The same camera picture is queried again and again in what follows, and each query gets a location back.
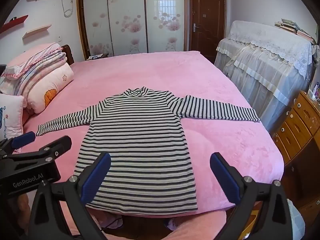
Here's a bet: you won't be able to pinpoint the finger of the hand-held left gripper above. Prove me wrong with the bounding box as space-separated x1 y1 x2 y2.
0 135 73 163
0 131 36 155

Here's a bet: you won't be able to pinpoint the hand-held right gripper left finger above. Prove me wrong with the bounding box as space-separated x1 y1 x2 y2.
25 152 112 240

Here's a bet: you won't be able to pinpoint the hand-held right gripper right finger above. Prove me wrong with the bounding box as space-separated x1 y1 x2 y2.
209 152 294 240

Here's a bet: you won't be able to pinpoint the black white striped shirt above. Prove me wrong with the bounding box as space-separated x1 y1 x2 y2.
36 86 260 212

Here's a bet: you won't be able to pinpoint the white embroidered pillow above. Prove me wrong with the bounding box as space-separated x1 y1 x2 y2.
0 94 25 153

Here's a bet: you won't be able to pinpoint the cream cartoon pillow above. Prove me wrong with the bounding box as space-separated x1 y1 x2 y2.
25 62 75 114

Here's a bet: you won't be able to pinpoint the pink frilled folded blanket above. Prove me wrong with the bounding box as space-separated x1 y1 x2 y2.
1 45 68 80

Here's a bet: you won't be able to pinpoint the white plastic bag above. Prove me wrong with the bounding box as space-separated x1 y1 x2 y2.
287 199 306 240

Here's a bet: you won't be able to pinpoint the wooden dresser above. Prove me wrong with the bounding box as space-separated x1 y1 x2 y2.
272 90 320 220

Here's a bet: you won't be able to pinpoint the dark wooden headboard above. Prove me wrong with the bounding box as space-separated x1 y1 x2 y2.
61 44 75 65

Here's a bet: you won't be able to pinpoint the white paper box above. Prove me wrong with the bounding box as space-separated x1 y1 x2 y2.
86 53 110 61

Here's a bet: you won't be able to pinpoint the pink bed sheet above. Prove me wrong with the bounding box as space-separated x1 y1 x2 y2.
22 50 285 240

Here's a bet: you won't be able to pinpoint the furniture under white lace cover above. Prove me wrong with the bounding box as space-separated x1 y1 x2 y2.
214 20 315 135

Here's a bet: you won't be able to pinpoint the small bottles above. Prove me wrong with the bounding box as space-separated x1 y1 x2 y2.
309 81 320 101

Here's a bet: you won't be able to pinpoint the floral sliding wardrobe doors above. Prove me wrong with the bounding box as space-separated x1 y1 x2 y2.
76 0 188 60

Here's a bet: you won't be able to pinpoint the brown wooden door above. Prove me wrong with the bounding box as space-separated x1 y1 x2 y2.
189 0 227 64

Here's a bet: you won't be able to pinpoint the stack of books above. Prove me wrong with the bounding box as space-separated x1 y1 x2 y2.
274 18 317 46

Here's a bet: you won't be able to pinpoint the light wooden wall shelf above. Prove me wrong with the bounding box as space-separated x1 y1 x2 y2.
22 24 52 39

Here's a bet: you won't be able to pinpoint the red wall shelf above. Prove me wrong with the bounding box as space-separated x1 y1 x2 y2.
0 15 29 34

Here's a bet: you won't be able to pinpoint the white air conditioner cord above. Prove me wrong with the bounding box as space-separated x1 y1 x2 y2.
61 0 75 18

